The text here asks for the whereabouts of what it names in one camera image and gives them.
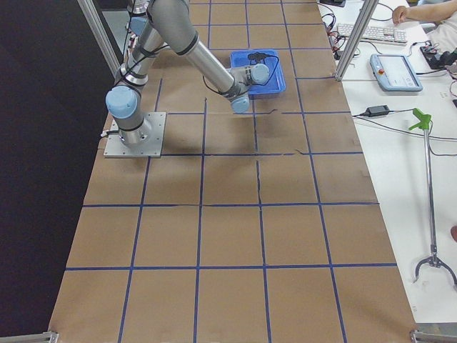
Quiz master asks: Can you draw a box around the person's hand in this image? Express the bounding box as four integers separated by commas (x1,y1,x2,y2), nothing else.
391,6,411,25

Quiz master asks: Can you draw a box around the person's forearm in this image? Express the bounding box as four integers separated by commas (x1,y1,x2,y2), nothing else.
408,0,456,21

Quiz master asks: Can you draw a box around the blue plastic tray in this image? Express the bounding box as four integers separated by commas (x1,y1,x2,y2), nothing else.
230,49,286,99

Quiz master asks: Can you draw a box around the white keyboard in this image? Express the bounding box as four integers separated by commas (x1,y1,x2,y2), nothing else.
336,23,408,46

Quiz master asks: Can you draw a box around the teach pendant tablet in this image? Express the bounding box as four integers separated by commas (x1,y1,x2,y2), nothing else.
369,54,423,93

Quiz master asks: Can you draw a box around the black power adapter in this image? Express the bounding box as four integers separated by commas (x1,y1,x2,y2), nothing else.
365,105,391,118

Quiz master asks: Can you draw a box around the brown paper table cover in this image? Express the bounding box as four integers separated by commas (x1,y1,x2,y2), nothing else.
49,1,415,342

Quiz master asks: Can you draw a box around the aluminium frame post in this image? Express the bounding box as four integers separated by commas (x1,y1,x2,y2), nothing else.
335,0,378,81

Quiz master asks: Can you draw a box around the green handled reacher grabber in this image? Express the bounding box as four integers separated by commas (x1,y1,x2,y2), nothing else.
408,108,456,289

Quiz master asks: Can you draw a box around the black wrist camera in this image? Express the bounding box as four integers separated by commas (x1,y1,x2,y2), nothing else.
247,51,270,64

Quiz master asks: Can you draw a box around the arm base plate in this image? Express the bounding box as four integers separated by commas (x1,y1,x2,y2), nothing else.
104,112,166,158

